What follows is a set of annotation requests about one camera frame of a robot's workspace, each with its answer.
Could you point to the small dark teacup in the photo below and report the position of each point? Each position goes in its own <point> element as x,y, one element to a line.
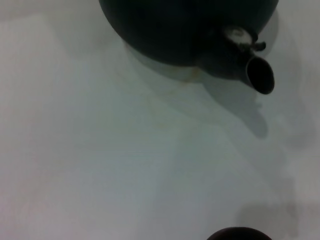
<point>238,235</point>

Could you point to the dark cast iron teapot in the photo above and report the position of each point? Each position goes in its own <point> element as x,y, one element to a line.
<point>170,30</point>

